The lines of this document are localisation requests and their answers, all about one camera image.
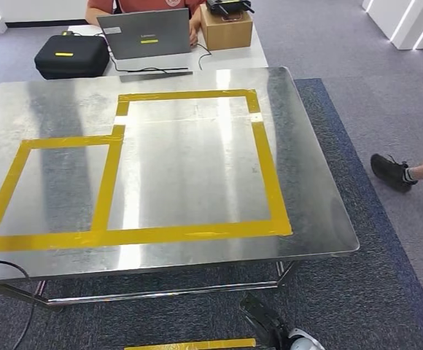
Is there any person's hand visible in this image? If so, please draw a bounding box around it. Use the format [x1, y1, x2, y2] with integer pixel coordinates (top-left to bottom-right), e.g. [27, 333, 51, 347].
[188, 9, 202, 47]

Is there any grey laptop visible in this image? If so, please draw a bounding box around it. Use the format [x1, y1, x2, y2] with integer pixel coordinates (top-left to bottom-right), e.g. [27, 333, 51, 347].
[97, 8, 192, 61]

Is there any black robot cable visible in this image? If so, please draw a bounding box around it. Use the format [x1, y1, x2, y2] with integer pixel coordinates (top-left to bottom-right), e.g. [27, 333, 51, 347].
[0, 260, 37, 350]

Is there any black zip case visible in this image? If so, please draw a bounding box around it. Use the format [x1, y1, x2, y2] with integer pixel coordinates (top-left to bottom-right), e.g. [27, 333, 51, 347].
[33, 34, 110, 81]

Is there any black desk cable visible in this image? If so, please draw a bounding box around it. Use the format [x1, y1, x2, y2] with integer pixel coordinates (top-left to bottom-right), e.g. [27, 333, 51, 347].
[196, 42, 212, 71]
[105, 45, 190, 74]

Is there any white angular plinth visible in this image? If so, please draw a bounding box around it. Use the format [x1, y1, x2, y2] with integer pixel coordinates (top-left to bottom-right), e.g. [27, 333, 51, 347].
[361, 0, 423, 51]

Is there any brown cardboard box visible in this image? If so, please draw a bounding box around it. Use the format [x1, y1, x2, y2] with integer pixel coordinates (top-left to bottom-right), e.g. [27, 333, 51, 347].
[199, 4, 253, 52]

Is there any stainless steel workbench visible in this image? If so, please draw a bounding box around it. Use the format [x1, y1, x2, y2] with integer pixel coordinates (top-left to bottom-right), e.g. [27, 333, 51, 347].
[0, 66, 361, 310]

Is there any person's black shoe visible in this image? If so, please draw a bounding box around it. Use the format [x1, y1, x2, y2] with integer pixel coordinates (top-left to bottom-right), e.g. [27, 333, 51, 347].
[370, 153, 418, 194]

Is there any black remote controller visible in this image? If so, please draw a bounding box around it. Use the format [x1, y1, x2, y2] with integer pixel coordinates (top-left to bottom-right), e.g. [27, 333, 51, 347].
[205, 0, 255, 16]

